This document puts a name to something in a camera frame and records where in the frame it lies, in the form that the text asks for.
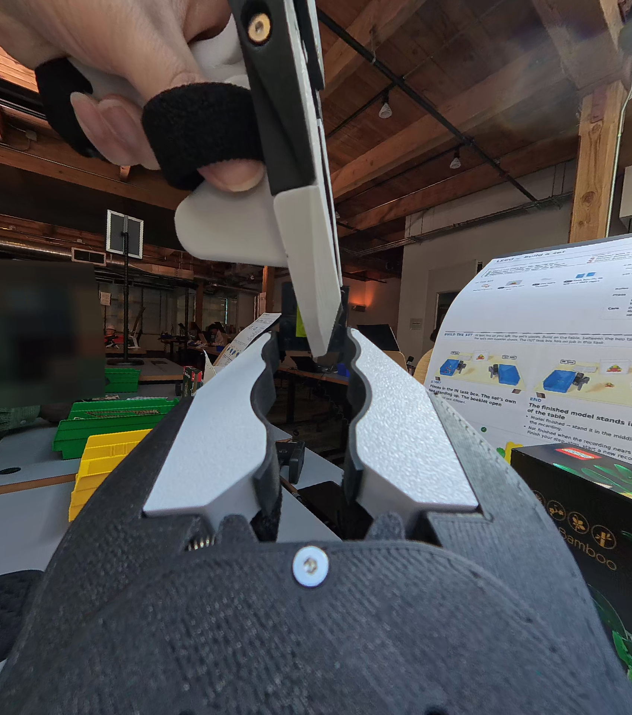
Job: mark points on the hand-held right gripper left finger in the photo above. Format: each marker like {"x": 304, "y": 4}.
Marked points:
{"x": 209, "y": 441}

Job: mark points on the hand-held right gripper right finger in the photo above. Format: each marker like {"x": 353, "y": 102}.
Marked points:
{"x": 411, "y": 441}

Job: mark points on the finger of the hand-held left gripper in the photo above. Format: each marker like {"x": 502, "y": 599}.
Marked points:
{"x": 310, "y": 268}

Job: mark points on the lime green toy brick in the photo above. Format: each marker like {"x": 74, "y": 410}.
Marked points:
{"x": 301, "y": 323}

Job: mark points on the yellow plastic bin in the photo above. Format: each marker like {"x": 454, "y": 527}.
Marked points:
{"x": 103, "y": 475}

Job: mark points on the grey desk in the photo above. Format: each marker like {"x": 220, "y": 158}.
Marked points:
{"x": 3, "y": 525}

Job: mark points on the person's left hand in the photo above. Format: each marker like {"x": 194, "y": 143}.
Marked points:
{"x": 114, "y": 39}

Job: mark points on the small toy set box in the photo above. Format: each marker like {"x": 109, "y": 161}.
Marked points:
{"x": 193, "y": 381}

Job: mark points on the background instruction sheet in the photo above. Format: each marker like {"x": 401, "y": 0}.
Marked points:
{"x": 243, "y": 341}

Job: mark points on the white ceiling lamp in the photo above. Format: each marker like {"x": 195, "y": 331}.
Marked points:
{"x": 386, "y": 110}

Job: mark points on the green plastic bin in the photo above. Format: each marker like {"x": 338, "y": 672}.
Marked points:
{"x": 123, "y": 380}
{"x": 103, "y": 427}

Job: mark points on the black flat tablet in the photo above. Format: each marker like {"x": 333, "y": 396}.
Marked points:
{"x": 321, "y": 502}

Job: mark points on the large printed instruction sheet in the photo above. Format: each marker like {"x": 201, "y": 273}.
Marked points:
{"x": 561, "y": 346}

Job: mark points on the white light panel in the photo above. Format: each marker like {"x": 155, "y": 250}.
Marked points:
{"x": 125, "y": 233}

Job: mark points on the black bamboo toy set box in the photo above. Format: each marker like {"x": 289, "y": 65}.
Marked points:
{"x": 612, "y": 558}

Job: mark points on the wooden pillar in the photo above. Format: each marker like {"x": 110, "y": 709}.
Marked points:
{"x": 595, "y": 167}

